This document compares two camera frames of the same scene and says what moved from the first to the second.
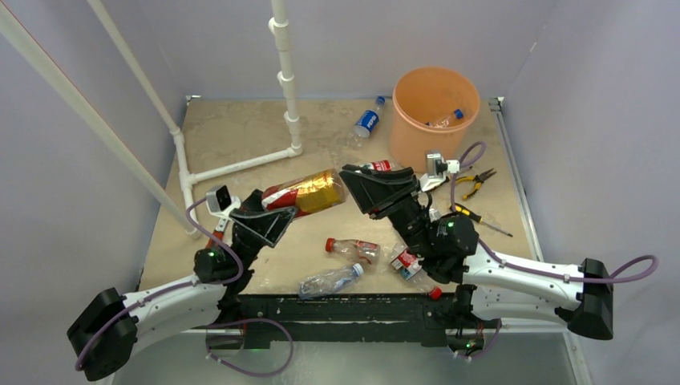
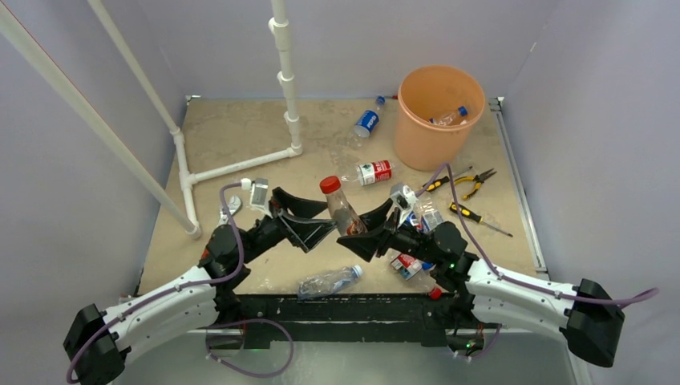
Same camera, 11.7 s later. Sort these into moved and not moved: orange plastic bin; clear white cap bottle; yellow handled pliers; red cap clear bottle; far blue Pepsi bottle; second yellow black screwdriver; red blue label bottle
Moved: red cap clear bottle
Not moved: red blue label bottle; orange plastic bin; clear white cap bottle; far blue Pepsi bottle; second yellow black screwdriver; yellow handled pliers
